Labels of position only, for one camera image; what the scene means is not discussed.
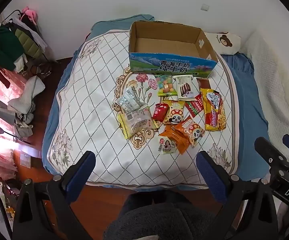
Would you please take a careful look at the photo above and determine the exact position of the small white portrait snack packet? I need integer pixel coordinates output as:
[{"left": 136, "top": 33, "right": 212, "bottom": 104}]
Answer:
[{"left": 158, "top": 134, "right": 178, "bottom": 154}]

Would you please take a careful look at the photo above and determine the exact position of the blue bedsheet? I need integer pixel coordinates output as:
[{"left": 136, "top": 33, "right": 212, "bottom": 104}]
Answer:
[{"left": 41, "top": 14, "right": 271, "bottom": 189}]

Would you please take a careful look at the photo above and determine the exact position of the yellow panda biscuit packet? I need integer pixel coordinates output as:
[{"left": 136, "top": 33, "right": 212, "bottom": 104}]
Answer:
[{"left": 162, "top": 100, "right": 186, "bottom": 125}]

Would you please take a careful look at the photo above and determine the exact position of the clear grey snack packet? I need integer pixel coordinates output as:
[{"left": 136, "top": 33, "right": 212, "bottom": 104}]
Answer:
[{"left": 116, "top": 87, "right": 145, "bottom": 113}]

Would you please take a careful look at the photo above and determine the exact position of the red spicy strip packet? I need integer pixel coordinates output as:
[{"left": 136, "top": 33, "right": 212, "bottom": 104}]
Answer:
[{"left": 184, "top": 94, "right": 205, "bottom": 117}]

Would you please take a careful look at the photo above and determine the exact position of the grey white garment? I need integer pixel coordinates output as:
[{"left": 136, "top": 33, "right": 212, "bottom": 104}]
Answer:
[{"left": 8, "top": 75, "right": 46, "bottom": 117}]

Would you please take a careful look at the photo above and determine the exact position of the yellow-edged bread packet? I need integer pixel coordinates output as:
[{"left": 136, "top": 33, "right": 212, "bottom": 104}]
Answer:
[{"left": 119, "top": 107, "right": 159, "bottom": 140}]

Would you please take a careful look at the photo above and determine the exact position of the orange panda biscuit packet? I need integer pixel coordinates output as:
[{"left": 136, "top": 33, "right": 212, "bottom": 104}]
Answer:
[{"left": 176, "top": 119, "right": 206, "bottom": 148}]

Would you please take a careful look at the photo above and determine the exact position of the colourful candy ball bag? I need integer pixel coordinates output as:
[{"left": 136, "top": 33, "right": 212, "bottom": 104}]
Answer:
[{"left": 155, "top": 74, "right": 178, "bottom": 97}]

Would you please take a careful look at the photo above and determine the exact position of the white floral printed quilt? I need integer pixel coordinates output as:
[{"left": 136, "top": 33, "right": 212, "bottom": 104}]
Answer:
[{"left": 47, "top": 31, "right": 240, "bottom": 188}]

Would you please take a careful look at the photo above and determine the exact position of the instant noodle packet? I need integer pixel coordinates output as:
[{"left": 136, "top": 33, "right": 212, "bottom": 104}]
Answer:
[{"left": 200, "top": 88, "right": 226, "bottom": 131}]

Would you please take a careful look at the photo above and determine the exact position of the green jacket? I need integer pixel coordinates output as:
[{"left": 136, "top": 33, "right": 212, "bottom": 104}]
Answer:
[{"left": 0, "top": 27, "right": 25, "bottom": 72}]

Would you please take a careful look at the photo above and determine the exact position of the person's dark fleece clothing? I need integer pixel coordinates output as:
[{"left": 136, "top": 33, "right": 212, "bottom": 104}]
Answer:
[{"left": 103, "top": 190, "right": 237, "bottom": 240}]

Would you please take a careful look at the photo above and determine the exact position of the plain orange snack packet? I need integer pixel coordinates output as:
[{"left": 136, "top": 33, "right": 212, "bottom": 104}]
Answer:
[{"left": 163, "top": 125, "right": 191, "bottom": 155}]

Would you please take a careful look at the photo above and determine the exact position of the pink plush toy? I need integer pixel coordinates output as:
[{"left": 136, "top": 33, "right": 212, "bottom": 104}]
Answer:
[{"left": 22, "top": 6, "right": 38, "bottom": 25}]

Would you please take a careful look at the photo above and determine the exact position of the white chocolate wafer packet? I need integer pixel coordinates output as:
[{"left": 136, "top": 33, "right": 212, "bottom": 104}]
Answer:
[{"left": 172, "top": 75, "right": 198, "bottom": 100}]

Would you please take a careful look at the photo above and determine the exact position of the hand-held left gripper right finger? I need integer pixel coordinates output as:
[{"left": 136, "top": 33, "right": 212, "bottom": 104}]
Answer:
[{"left": 196, "top": 151, "right": 279, "bottom": 240}]

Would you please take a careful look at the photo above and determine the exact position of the printed cardboard box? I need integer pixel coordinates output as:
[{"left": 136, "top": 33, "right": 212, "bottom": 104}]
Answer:
[{"left": 128, "top": 21, "right": 218, "bottom": 78}]

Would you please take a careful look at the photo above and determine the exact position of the bear print pillow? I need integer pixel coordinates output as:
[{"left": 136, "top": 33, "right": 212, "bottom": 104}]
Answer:
[{"left": 204, "top": 31, "right": 242, "bottom": 55}]

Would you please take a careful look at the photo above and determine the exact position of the black clothes rack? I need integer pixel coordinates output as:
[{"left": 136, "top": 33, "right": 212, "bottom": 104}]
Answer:
[{"left": 2, "top": 9, "right": 55, "bottom": 63}]

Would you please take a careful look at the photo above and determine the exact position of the small red snack packet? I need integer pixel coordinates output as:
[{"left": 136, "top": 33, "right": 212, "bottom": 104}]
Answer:
[{"left": 151, "top": 103, "right": 169, "bottom": 122}]

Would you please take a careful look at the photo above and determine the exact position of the white textured blanket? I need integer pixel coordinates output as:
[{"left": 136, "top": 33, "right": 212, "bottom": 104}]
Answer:
[{"left": 242, "top": 30, "right": 289, "bottom": 155}]

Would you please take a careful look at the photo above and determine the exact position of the olive puffer vest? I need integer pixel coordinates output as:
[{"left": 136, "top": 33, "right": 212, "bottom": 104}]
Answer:
[{"left": 14, "top": 26, "right": 43, "bottom": 59}]

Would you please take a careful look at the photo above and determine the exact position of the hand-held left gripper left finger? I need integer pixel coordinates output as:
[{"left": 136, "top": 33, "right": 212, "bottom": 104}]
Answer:
[{"left": 11, "top": 151, "right": 96, "bottom": 240}]

